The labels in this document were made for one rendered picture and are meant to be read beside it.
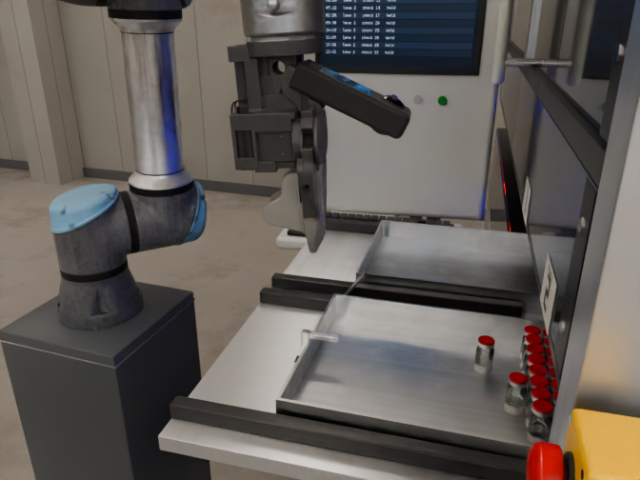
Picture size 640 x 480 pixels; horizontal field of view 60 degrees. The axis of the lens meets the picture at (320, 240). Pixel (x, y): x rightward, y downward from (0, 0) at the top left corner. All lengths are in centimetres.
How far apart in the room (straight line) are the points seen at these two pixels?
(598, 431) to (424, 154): 109
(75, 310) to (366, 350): 54
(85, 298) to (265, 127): 62
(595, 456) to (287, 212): 33
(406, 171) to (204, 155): 314
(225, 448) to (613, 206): 44
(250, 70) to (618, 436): 42
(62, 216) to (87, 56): 398
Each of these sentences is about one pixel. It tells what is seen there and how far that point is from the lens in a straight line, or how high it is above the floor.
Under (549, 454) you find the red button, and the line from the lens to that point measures 46.
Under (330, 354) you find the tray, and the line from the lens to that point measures 77.
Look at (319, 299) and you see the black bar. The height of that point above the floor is 90.
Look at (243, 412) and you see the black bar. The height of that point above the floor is 90.
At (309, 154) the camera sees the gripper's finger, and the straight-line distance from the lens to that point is 51.
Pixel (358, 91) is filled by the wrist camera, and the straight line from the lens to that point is 52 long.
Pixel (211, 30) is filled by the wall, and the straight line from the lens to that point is 429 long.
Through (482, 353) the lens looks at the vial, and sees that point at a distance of 74.
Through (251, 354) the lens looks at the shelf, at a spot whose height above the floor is 88.
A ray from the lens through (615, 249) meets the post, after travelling 45.
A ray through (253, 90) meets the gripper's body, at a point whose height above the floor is 124.
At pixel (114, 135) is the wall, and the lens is 493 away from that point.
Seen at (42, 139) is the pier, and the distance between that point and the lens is 504.
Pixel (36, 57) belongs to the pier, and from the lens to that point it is 489.
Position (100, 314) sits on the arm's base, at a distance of 107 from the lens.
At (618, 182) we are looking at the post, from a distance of 44.
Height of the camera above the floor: 131
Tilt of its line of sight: 22 degrees down
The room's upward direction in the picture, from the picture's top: straight up
